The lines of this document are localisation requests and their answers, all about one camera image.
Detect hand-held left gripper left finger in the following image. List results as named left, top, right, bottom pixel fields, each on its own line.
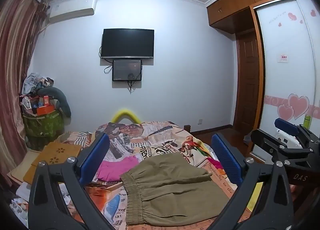
left=28, top=132, right=115, bottom=230

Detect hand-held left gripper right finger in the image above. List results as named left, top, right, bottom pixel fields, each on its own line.
left=210, top=133, right=294, bottom=230

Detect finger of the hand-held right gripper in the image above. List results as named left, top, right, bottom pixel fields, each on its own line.
left=251, top=129, right=316, bottom=168
left=274, top=118, right=320, bottom=146

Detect olive green pants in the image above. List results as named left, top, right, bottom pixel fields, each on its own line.
left=119, top=152, right=237, bottom=227

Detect pink cloth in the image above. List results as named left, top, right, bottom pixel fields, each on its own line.
left=97, top=157, right=139, bottom=181

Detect white heart pattern wardrobe door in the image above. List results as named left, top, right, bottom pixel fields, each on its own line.
left=252, top=0, right=320, bottom=163

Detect wooden folding board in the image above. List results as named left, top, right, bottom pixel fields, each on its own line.
left=23, top=142, right=83, bottom=184

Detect printed newspaper pattern bed sheet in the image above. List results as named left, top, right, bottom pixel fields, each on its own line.
left=59, top=120, right=253, bottom=230

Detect yellow foam tube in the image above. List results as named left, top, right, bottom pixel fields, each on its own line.
left=111, top=108, right=142, bottom=124

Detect brown wooden door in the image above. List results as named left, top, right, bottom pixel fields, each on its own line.
left=233, top=32, right=261, bottom=130

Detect grey long pillow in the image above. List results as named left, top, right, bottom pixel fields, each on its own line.
left=37, top=86, right=72, bottom=117

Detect green fabric basket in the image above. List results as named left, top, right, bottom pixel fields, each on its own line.
left=22, top=109, right=65, bottom=149

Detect orange box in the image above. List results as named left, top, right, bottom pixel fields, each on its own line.
left=36, top=105, right=55, bottom=115

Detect scattered white papers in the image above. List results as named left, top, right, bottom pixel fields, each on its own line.
left=9, top=182, right=33, bottom=221

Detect pile of mixed clothes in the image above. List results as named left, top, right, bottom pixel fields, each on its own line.
left=22, top=72, right=55, bottom=96

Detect striped reddish curtain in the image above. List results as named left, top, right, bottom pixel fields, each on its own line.
left=0, top=0, right=49, bottom=188

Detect wooden overhead cabinets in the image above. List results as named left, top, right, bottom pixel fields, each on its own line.
left=206, top=0, right=308, bottom=27

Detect white air conditioner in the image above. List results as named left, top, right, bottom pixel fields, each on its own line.
left=48, top=0, right=97, bottom=24

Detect small black wall monitor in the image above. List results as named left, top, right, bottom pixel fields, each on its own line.
left=112, top=59, right=143, bottom=82

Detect black wall television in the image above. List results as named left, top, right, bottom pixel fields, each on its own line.
left=101, top=28, right=155, bottom=59

